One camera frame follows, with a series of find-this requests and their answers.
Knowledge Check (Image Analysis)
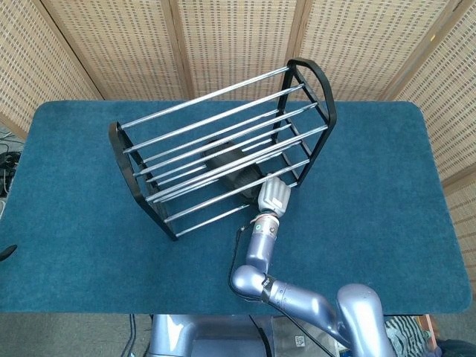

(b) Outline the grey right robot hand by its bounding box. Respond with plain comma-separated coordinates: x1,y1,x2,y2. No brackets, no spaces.
255,176,292,218

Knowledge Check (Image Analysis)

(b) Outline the black shoe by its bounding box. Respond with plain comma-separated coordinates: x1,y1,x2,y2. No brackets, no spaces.
200,138,268,204

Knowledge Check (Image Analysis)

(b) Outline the black and chrome shoe rack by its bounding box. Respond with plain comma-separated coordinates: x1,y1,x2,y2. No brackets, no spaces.
107,58,338,242

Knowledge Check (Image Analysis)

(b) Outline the lilac robot torso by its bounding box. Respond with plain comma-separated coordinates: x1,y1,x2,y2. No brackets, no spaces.
149,314,269,357

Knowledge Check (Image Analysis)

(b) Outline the woven bamboo folding screen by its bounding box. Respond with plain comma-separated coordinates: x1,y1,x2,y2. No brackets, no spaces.
0,0,476,287

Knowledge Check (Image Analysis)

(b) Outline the blue carpet table mat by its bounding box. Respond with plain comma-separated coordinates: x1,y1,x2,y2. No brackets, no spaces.
0,99,473,317

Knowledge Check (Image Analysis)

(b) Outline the black white striped cloth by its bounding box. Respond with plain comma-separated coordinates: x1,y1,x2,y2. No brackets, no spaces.
384,315,429,357

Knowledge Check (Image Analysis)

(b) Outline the black curved object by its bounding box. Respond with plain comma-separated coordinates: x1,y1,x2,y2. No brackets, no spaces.
0,244,19,263

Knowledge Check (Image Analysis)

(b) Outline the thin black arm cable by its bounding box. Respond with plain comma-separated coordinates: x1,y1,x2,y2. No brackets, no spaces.
227,225,257,298

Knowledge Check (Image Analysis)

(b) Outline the black floor cable bundle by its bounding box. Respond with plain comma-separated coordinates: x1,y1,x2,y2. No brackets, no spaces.
0,125,24,199

